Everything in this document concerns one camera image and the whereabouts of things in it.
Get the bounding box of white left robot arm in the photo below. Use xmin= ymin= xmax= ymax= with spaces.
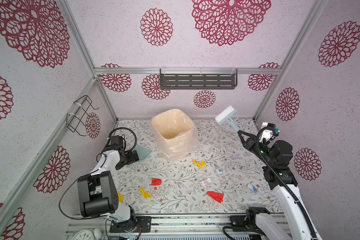
xmin=77 ymin=136 xmax=137 ymax=225

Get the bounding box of red paper scrap large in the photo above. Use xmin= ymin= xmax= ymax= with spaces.
xmin=207 ymin=191 xmax=224 ymax=204

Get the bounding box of white dial gauge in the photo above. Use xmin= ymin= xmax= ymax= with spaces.
xmin=72 ymin=230 xmax=95 ymax=240

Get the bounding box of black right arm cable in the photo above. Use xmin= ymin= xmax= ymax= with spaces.
xmin=221 ymin=125 xmax=319 ymax=240

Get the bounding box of yellow paper scrap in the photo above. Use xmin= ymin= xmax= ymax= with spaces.
xmin=140 ymin=188 xmax=152 ymax=199
xmin=193 ymin=160 xmax=206 ymax=168
xmin=118 ymin=192 xmax=124 ymax=202

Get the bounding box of yellow paper scrap left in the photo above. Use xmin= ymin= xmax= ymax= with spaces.
xmin=118 ymin=192 xmax=124 ymax=202

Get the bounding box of blue white scrap right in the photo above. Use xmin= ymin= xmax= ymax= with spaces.
xmin=247 ymin=184 xmax=258 ymax=194

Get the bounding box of light blue white brush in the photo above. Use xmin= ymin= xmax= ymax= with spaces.
xmin=215 ymin=106 xmax=240 ymax=133

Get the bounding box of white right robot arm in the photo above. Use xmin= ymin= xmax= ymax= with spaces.
xmin=238 ymin=127 xmax=322 ymax=240

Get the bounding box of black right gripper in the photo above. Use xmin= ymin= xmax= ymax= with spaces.
xmin=238 ymin=131 xmax=274 ymax=170

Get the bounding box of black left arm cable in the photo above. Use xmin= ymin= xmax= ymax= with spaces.
xmin=58 ymin=127 xmax=138 ymax=220

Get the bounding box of red paper scrap small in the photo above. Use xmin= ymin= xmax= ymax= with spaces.
xmin=151 ymin=178 xmax=162 ymax=186

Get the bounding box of yellow paper scrap middle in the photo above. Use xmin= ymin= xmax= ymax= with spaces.
xmin=140 ymin=188 xmax=152 ymax=199

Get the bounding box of white pink scrap near yellow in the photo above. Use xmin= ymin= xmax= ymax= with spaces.
xmin=152 ymin=190 xmax=161 ymax=200

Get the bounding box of dark grey wall shelf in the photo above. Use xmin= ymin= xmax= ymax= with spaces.
xmin=159 ymin=69 xmax=238 ymax=90

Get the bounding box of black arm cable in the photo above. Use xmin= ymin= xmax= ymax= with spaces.
xmin=221 ymin=125 xmax=319 ymax=240
xmin=58 ymin=127 xmax=138 ymax=220

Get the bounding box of yellow paper scrap far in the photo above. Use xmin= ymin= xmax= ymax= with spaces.
xmin=193 ymin=160 xmax=206 ymax=168

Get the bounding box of light blue plastic dustpan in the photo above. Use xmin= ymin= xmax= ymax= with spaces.
xmin=135 ymin=145 xmax=152 ymax=161

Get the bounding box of black wire wall basket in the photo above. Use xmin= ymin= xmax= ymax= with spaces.
xmin=66 ymin=95 xmax=101 ymax=139

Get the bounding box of pink white paper scrap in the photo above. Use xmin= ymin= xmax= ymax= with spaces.
xmin=200 ymin=178 xmax=212 ymax=188

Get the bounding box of cream bin with plastic liner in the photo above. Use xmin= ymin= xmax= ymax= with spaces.
xmin=150 ymin=109 xmax=200 ymax=161

